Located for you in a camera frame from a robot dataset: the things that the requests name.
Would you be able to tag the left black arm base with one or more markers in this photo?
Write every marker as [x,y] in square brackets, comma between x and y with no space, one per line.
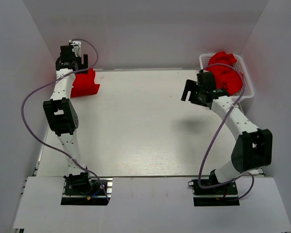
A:
[83,190]

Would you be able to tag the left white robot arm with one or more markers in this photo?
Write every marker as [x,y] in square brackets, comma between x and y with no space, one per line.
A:
[61,115]

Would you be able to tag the red t shirt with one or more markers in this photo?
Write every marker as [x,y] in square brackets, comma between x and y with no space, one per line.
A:
[84,84]

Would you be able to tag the white plastic basket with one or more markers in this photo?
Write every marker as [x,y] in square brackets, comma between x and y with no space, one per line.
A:
[247,88]

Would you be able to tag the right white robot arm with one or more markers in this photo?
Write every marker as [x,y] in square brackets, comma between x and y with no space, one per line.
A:
[253,148]

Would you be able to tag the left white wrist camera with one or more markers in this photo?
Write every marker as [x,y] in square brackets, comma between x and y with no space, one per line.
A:
[76,47]

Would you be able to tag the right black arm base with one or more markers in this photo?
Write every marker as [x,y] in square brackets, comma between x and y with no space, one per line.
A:
[226,195]

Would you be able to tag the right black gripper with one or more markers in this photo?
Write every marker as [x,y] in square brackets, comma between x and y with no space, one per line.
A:
[190,86]

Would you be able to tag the red t shirts pile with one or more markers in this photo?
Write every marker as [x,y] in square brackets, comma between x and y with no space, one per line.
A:
[225,77]

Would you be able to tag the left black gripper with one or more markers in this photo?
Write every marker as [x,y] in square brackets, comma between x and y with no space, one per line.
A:
[85,61]

